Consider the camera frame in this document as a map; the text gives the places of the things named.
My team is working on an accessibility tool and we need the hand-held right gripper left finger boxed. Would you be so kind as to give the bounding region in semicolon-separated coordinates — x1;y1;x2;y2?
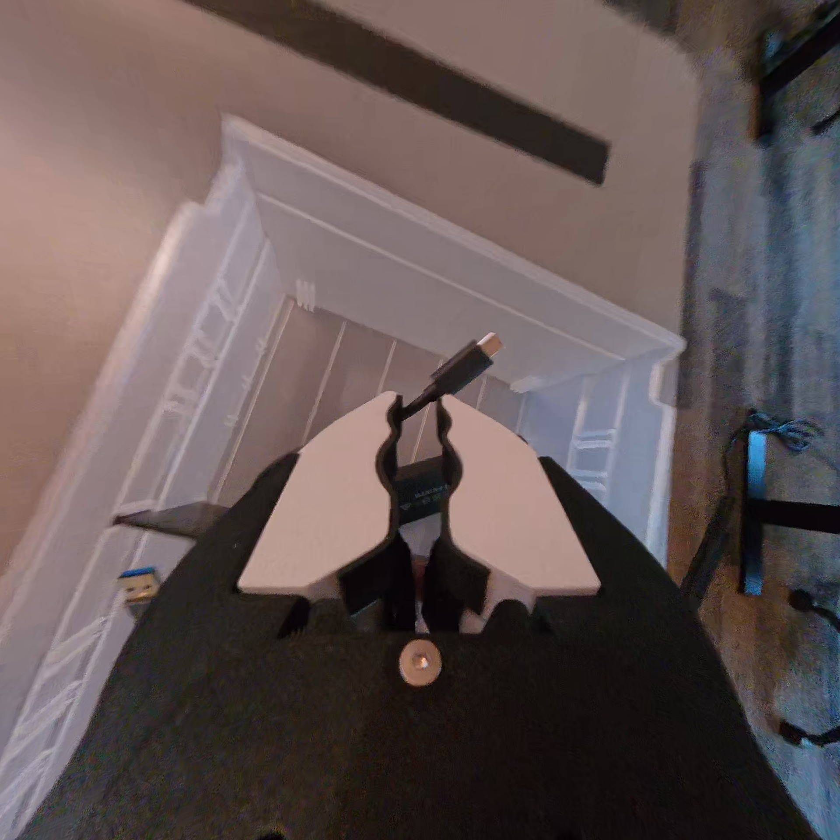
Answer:
238;392;416;616

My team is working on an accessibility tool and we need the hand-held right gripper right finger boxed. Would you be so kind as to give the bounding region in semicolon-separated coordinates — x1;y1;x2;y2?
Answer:
428;399;602;613

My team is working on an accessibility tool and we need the black usb hub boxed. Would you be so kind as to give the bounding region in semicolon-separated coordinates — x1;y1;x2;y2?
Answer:
113;331;506;538

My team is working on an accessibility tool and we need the black braided usb cable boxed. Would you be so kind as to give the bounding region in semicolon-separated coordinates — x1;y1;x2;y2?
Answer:
117;566;164;622

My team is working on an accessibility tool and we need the clear plastic bin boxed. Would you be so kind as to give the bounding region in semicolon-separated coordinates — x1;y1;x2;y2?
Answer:
0;113;689;840

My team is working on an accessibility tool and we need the black tape strip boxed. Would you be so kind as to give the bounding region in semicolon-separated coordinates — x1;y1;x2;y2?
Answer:
187;0;612;187

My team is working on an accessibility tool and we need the black desk frame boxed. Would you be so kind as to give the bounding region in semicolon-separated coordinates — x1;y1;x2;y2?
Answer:
740;410;840;598
755;0;840;142

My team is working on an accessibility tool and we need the black floor cable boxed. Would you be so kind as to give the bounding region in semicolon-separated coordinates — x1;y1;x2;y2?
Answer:
780;587;840;749

